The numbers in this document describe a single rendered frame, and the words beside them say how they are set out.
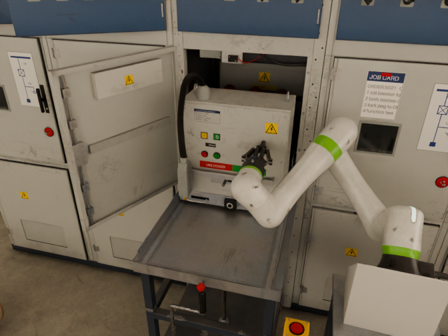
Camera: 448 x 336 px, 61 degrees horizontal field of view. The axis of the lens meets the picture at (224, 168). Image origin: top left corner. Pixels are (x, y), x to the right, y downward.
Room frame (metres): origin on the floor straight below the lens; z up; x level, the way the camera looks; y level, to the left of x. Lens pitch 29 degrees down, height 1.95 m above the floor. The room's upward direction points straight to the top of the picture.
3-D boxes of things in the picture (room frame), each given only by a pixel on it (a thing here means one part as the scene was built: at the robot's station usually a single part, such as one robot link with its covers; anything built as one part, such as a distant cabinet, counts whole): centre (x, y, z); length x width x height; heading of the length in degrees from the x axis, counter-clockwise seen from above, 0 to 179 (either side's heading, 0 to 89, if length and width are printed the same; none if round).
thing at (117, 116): (1.62, 0.45, 1.21); 0.63 x 0.07 x 0.74; 139
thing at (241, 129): (1.54, -0.04, 1.15); 0.48 x 0.01 x 0.48; 75
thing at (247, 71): (2.34, -0.25, 1.28); 0.58 x 0.02 x 0.19; 75
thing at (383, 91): (1.57, -0.68, 1.43); 0.15 x 0.01 x 0.21; 75
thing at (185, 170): (1.53, 0.18, 1.04); 0.08 x 0.05 x 0.17; 165
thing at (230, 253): (1.42, -0.01, 0.82); 0.68 x 0.62 x 0.06; 165
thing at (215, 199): (1.56, -0.04, 0.90); 0.54 x 0.05 x 0.06; 75
